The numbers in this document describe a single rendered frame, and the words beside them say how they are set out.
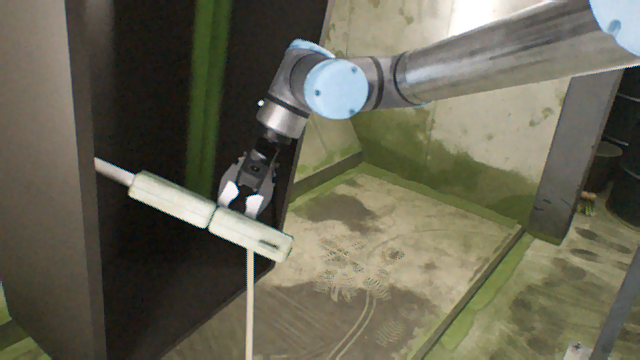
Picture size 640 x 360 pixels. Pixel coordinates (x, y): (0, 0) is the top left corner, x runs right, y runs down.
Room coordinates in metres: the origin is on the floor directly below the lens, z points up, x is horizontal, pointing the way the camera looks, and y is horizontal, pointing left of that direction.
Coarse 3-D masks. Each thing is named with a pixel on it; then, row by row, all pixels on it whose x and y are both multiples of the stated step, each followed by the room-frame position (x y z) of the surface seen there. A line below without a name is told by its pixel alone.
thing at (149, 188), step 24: (96, 168) 0.73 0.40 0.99; (120, 168) 0.74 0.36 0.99; (144, 192) 0.71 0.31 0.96; (168, 192) 0.72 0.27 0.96; (192, 192) 0.75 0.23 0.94; (192, 216) 0.70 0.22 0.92; (216, 216) 0.71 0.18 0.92; (240, 216) 0.72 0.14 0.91; (240, 240) 0.70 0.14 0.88; (264, 240) 0.70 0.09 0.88; (288, 240) 0.70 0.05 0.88
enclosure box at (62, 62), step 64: (0, 0) 0.64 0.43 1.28; (64, 0) 0.55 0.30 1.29; (128, 0) 1.04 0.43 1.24; (192, 0) 1.20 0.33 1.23; (256, 0) 1.18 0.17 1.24; (320, 0) 1.08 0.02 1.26; (0, 64) 0.66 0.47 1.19; (64, 64) 0.57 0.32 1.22; (128, 64) 1.06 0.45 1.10; (192, 64) 1.23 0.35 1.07; (256, 64) 1.19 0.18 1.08; (0, 128) 0.70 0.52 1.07; (64, 128) 0.59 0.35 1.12; (128, 128) 1.08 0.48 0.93; (192, 128) 1.27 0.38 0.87; (0, 192) 0.74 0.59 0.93; (64, 192) 0.61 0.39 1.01; (256, 192) 1.19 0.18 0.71; (0, 256) 0.79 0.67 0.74; (64, 256) 0.64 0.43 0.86; (128, 256) 1.09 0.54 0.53; (192, 256) 1.14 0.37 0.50; (256, 256) 1.19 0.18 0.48; (64, 320) 0.68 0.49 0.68; (128, 320) 0.88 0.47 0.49; (192, 320) 0.91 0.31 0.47
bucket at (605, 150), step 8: (600, 144) 2.95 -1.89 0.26; (608, 144) 2.91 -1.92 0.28; (600, 152) 2.93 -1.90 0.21; (608, 152) 2.89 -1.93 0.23; (616, 152) 2.84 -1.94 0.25; (600, 160) 2.71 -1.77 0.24; (608, 160) 2.70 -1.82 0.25; (616, 160) 2.73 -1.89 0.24; (592, 168) 2.72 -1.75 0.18; (600, 168) 2.71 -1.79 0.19; (608, 168) 2.71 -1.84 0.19; (592, 176) 2.72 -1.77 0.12; (600, 176) 2.72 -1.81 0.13; (608, 176) 2.74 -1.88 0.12; (592, 184) 2.72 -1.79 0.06; (600, 184) 2.73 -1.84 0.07
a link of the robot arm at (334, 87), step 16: (304, 64) 0.76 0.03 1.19; (320, 64) 0.72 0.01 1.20; (336, 64) 0.70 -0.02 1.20; (352, 64) 0.71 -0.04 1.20; (368, 64) 0.75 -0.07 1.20; (304, 80) 0.72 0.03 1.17; (320, 80) 0.69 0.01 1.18; (336, 80) 0.69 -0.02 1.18; (352, 80) 0.70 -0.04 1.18; (368, 80) 0.73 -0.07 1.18; (304, 96) 0.72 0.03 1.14; (320, 96) 0.68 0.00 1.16; (336, 96) 0.69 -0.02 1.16; (352, 96) 0.70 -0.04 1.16; (368, 96) 0.72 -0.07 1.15; (320, 112) 0.69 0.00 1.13; (336, 112) 0.69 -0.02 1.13; (352, 112) 0.70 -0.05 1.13
